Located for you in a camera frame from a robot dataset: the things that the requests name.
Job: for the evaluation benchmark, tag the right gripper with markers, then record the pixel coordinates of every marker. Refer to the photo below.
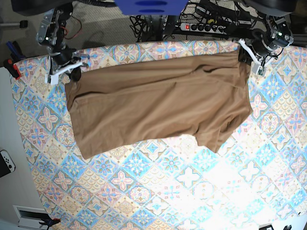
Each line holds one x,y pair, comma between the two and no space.
66,61

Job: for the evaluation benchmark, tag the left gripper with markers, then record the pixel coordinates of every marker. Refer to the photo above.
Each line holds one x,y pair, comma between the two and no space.
260,52

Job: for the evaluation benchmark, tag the brown t-shirt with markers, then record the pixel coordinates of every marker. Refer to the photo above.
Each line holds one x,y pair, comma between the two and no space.
204,96

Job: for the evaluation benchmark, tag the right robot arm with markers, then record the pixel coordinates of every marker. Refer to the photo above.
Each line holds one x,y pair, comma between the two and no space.
52,30

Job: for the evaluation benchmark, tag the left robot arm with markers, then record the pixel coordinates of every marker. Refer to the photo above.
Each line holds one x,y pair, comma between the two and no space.
272,14

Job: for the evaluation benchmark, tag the white power strip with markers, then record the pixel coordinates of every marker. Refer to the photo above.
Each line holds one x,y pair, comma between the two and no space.
202,28

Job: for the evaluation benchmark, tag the red black table clamp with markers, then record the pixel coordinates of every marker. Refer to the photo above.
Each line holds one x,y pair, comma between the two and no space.
12,68

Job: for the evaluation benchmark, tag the white game controller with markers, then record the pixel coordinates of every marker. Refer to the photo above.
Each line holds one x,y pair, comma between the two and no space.
7,166

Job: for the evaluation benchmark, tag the patterned tile tablecloth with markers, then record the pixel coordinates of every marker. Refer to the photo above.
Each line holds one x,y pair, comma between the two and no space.
258,176

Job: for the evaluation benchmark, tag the white floor vent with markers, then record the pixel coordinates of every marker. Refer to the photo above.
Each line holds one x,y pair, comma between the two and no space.
30,217

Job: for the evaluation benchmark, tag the orange black bottom clamp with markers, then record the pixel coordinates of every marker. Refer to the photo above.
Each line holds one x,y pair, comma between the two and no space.
49,222

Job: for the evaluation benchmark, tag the blue handled tool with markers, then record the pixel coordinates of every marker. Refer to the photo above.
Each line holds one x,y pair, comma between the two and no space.
16,52

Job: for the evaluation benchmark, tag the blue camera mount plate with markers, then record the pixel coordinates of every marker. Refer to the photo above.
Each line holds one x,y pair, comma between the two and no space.
151,7

